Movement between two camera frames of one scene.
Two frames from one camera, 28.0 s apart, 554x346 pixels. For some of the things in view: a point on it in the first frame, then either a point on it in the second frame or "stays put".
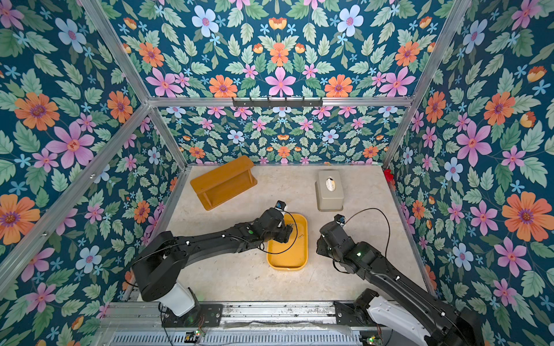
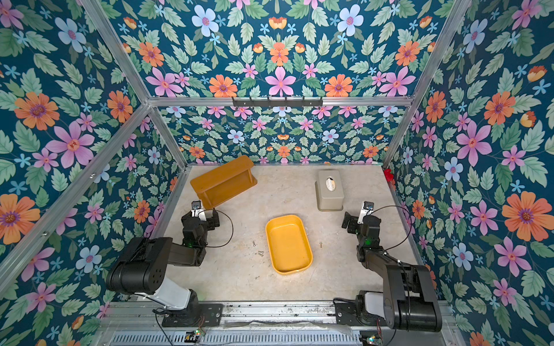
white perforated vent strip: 238,338 stays put
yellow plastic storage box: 296,258 stays put
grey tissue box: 329,188 stays put
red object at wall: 389,176 stays put
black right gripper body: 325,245 to 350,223
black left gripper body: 280,233 to 208,225
